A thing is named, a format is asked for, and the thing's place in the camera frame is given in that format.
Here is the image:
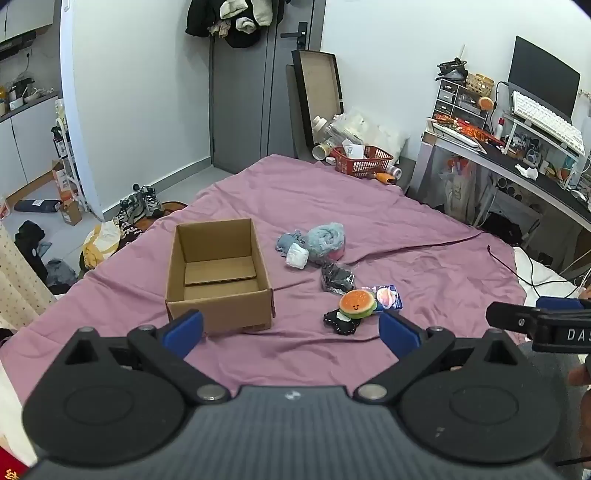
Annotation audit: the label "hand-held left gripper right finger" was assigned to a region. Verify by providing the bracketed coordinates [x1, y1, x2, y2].
[353, 309, 527, 402]

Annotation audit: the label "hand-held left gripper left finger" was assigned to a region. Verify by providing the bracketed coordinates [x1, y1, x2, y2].
[61, 309, 230, 405]

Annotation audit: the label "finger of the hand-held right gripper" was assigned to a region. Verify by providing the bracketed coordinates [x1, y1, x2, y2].
[486, 302, 555, 330]
[536, 296, 583, 311]

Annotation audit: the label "blue and pink packet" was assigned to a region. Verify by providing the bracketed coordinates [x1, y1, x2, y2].
[362, 285, 403, 313]

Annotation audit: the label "orange burger plush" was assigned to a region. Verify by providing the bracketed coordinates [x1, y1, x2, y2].
[339, 289, 377, 320]

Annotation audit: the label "black bone-shaped plush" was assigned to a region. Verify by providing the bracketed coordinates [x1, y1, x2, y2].
[323, 310, 362, 335]

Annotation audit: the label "fluffy light blue plush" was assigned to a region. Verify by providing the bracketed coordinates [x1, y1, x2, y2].
[305, 223, 346, 265]

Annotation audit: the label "white cloth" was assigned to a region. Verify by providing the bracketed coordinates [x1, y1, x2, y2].
[285, 243, 309, 269]

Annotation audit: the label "blue-grey knitted toy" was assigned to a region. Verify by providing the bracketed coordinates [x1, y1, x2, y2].
[276, 229, 308, 254]

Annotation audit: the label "white bedding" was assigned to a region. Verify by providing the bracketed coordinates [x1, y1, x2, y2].
[512, 247, 583, 306]

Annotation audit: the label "person's grey clothed leg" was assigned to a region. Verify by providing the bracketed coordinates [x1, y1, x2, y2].
[517, 339, 587, 468]

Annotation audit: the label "yellow and white bag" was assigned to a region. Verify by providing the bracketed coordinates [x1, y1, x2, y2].
[82, 220, 122, 269]

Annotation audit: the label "white paper bag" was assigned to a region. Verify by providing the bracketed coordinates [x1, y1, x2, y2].
[443, 157, 476, 217]

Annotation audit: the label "grey cloth on floor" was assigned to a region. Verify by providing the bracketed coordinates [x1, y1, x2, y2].
[46, 258, 78, 289]

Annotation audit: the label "pink bed sheet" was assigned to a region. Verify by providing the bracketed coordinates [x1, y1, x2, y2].
[0, 154, 532, 462]

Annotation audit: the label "white monitor riser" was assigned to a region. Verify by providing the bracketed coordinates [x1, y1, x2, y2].
[501, 113, 591, 190]

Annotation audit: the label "small brown cardboard box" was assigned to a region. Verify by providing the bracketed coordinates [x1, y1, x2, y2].
[60, 198, 85, 227]

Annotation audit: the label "polka-dot cream cloth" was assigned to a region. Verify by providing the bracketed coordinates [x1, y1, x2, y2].
[0, 222, 58, 329]

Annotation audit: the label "red plastic basket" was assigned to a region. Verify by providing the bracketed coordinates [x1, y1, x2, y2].
[331, 145, 394, 178]

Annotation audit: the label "black clothes on floor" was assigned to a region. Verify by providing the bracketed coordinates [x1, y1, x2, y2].
[14, 220, 48, 280]

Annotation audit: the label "white keyboard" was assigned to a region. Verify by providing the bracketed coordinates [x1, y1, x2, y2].
[511, 91, 585, 151]

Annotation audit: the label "red patterned papers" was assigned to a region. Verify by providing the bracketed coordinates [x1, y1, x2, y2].
[427, 115, 504, 148]

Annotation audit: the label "dark blue packet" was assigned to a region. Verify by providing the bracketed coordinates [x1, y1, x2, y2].
[14, 198, 62, 214]

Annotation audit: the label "orange and white carton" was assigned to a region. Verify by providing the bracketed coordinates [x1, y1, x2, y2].
[51, 159, 71, 200]

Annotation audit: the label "pile of white plastic bags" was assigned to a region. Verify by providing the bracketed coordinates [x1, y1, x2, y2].
[332, 108, 409, 162]

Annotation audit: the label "white rack with bottles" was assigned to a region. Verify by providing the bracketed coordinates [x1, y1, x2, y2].
[53, 99, 93, 214]

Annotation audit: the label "clear bottle with white cap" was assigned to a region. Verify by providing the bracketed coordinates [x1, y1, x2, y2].
[313, 116, 352, 148]

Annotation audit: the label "red cloth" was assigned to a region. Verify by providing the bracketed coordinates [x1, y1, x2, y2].
[0, 445, 34, 480]

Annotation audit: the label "grey drawer organizer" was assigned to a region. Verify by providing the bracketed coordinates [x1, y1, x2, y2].
[433, 78, 490, 132]

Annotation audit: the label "black monitor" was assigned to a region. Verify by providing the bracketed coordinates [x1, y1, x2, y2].
[508, 36, 581, 125]

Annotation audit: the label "wicker basket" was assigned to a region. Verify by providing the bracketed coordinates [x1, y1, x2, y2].
[466, 73, 495, 95]

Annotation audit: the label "grey door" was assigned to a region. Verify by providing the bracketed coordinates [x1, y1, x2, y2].
[210, 0, 324, 175]

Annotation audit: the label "white kitchen cabinet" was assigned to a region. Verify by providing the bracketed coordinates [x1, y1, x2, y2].
[0, 92, 63, 199]

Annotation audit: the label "black clutter on organizer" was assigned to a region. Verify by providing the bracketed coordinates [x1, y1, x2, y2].
[438, 58, 468, 79]

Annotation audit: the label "clothes hanging on door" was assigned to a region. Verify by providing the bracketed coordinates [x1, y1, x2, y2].
[185, 0, 273, 49]

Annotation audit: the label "black cable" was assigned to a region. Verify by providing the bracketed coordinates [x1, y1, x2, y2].
[487, 244, 578, 297]

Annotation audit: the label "black frame with brown backing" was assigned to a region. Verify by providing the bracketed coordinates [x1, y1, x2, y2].
[292, 49, 345, 160]

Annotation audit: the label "black door handle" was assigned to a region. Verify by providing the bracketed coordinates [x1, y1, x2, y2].
[281, 21, 309, 47]

